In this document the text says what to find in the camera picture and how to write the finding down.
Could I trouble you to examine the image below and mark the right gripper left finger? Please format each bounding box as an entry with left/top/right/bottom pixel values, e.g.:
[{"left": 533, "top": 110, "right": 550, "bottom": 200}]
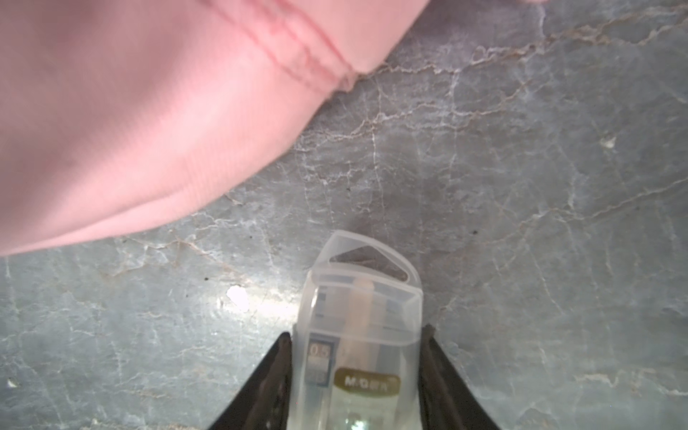
[{"left": 210, "top": 331, "right": 293, "bottom": 430}]

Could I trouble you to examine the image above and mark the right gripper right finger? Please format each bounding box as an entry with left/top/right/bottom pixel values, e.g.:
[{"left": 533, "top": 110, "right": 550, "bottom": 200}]
[{"left": 417, "top": 324, "right": 500, "bottom": 430}]

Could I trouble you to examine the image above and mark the clear plastic case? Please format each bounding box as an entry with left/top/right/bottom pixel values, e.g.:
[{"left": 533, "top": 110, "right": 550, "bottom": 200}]
[{"left": 287, "top": 230, "right": 424, "bottom": 429}]

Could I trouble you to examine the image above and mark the pink backpack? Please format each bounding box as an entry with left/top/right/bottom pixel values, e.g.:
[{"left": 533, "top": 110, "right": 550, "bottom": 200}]
[{"left": 1, "top": 1, "right": 426, "bottom": 255}]

